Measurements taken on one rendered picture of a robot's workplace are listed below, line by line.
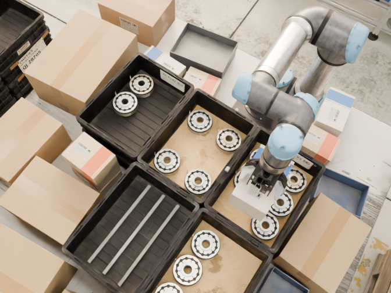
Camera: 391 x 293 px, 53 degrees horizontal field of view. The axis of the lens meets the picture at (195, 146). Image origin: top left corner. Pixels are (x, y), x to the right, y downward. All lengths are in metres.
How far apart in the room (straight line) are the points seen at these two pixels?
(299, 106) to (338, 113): 0.85
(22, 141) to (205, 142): 0.72
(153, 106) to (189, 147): 0.25
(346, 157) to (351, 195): 0.18
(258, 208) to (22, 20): 1.84
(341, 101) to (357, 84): 1.15
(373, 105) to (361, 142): 1.07
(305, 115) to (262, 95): 0.12
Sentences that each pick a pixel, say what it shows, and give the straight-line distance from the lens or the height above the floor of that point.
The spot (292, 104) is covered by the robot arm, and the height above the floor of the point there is 1.44.
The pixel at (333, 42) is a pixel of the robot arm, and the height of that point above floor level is 1.35.
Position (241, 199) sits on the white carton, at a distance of 1.20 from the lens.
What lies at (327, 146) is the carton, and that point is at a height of 0.77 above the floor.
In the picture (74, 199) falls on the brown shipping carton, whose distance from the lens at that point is 1.51.
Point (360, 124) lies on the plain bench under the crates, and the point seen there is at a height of 0.70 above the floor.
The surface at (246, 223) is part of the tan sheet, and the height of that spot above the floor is 0.83.
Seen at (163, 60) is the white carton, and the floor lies 0.79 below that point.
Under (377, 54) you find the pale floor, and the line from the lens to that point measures 3.26.
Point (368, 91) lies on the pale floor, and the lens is 3.02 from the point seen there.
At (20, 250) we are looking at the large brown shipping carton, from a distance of 1.48.
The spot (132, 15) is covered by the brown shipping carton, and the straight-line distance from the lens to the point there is 1.94.
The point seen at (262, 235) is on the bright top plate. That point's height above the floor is 0.86.
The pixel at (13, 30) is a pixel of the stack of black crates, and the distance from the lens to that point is 2.53.
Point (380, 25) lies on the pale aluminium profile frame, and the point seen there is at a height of 0.13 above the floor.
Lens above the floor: 2.26
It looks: 65 degrees down
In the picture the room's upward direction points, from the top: 6 degrees clockwise
